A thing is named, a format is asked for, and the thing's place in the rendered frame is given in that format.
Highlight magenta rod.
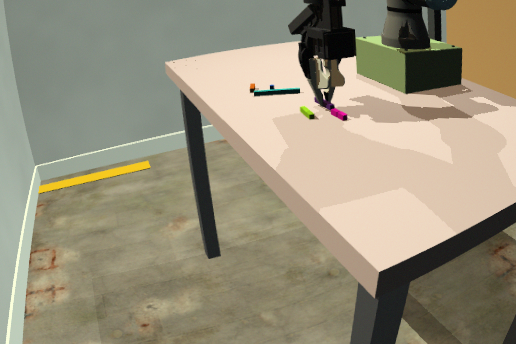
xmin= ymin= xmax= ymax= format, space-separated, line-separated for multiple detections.
xmin=337 ymin=112 xmax=347 ymax=121
xmin=331 ymin=108 xmax=341 ymax=117

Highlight purple rod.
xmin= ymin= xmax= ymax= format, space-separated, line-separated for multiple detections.
xmin=314 ymin=97 xmax=335 ymax=110

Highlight lime green rod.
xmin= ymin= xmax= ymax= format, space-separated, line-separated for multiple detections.
xmin=300 ymin=106 xmax=315 ymax=120

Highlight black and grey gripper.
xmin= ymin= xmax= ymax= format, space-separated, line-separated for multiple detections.
xmin=298 ymin=0 xmax=356 ymax=107

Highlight turquoise rod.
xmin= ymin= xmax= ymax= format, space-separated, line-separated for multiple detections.
xmin=254 ymin=88 xmax=300 ymax=96

